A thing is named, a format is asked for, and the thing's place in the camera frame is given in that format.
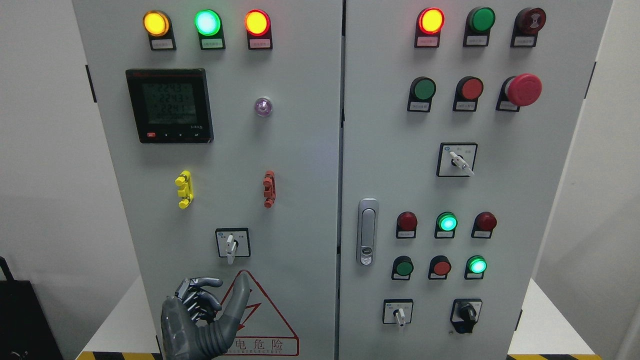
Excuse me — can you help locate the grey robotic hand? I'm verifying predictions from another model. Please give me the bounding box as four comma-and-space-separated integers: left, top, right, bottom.
161, 273, 250, 360

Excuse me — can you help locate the red-orange indicator right cabinet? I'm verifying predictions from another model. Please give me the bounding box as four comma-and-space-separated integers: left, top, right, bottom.
414, 7, 445, 49

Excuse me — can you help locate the red push button lower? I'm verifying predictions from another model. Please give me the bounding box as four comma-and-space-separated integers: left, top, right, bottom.
427, 255, 452, 280

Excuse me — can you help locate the red push button upper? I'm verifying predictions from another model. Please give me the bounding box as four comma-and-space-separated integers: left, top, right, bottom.
452, 76, 484, 112

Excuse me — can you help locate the green unlit indicator top right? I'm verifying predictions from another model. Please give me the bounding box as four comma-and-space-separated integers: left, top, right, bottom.
462, 6, 496, 47

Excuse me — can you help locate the left grey cabinet door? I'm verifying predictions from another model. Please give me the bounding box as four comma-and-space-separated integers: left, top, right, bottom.
73, 0, 343, 360

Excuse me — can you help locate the dark red indicator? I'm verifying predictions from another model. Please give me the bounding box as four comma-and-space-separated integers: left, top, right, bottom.
395, 211, 418, 239
471, 211, 498, 239

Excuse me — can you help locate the dark red indicator left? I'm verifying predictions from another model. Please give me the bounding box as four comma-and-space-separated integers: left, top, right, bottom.
395, 211, 418, 239

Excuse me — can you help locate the red emergency stop mushroom button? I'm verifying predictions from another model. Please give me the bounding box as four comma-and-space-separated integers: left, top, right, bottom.
495, 73, 543, 112

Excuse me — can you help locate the green push button upper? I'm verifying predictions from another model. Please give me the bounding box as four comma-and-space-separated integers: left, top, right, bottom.
406, 76, 437, 113

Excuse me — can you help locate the clear round lamp bulb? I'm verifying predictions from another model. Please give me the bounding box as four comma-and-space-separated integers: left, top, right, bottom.
254, 96, 274, 117

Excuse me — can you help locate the green lit indicator top left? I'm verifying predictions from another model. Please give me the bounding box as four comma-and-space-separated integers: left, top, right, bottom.
194, 9, 226, 50

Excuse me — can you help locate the yellow indicator light top left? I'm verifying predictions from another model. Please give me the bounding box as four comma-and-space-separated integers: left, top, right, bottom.
142, 10, 176, 51

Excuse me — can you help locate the red electrical hazard warning sticker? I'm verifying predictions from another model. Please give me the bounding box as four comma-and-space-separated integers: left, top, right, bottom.
224, 269, 300, 357

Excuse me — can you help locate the silver cabinet door handle lock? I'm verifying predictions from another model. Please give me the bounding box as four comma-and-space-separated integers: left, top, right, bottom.
356, 198, 379, 266

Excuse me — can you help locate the grey cabinet door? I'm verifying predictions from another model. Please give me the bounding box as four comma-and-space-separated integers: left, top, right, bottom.
338, 0, 612, 360
73, 0, 343, 360

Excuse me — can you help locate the green lit indicator middle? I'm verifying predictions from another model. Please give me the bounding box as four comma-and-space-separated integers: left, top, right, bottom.
434, 211, 458, 239

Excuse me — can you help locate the red-orange indicator left cabinet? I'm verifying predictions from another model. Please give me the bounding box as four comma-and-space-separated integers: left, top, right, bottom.
244, 9, 273, 50

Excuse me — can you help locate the dark red indicator right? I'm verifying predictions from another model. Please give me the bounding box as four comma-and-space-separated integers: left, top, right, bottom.
471, 211, 498, 239

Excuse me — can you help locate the red push button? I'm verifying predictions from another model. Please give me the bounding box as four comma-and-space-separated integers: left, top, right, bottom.
427, 255, 452, 280
452, 76, 484, 112

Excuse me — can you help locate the black digital power meter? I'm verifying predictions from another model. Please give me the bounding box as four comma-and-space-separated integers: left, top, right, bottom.
125, 68, 214, 144

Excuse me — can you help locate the right grey cabinet door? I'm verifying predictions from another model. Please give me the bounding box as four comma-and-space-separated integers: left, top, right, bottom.
338, 0, 612, 360

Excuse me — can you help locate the green lit push button lower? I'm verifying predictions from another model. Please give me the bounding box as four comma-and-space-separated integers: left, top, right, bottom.
464, 255, 488, 280

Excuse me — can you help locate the dark red buzzer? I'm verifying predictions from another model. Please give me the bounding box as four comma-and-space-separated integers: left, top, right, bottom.
510, 7, 547, 48

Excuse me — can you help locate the green lit indicator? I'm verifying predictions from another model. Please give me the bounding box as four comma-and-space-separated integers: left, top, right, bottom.
194, 9, 226, 50
434, 211, 458, 239

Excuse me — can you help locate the black case at left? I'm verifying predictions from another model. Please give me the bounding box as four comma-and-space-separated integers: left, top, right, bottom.
0, 257, 63, 360

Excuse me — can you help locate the black knob selector switch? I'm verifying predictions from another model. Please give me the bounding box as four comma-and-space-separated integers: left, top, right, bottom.
450, 298, 483, 334

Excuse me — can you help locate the red-orange indicator cabinet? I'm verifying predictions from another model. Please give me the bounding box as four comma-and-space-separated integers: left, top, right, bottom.
244, 9, 273, 50
414, 7, 445, 49

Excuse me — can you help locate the white platform with hazard stripes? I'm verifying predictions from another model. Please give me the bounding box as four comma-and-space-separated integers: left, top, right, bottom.
77, 276, 601, 360

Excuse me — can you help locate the white rotary selector switch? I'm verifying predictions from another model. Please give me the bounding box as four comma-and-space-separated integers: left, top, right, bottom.
382, 298, 414, 328
215, 227, 251, 265
436, 142, 478, 177

